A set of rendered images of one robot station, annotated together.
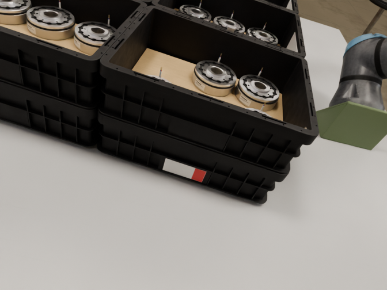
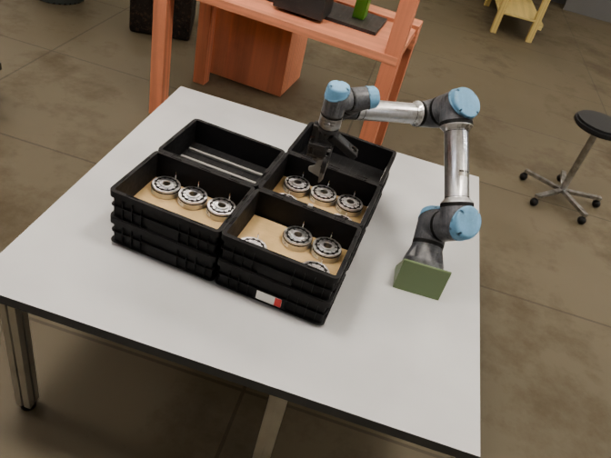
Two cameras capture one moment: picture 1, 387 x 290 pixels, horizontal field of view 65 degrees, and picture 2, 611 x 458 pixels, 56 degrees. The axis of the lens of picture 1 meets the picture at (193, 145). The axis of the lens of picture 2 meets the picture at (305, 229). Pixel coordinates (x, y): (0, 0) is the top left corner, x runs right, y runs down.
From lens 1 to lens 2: 1.29 m
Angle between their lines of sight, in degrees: 12
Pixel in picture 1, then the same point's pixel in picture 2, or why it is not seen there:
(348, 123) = (410, 275)
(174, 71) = (270, 233)
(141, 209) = (238, 319)
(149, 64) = (254, 227)
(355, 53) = (421, 220)
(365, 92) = (423, 252)
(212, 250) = (278, 346)
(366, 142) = (431, 293)
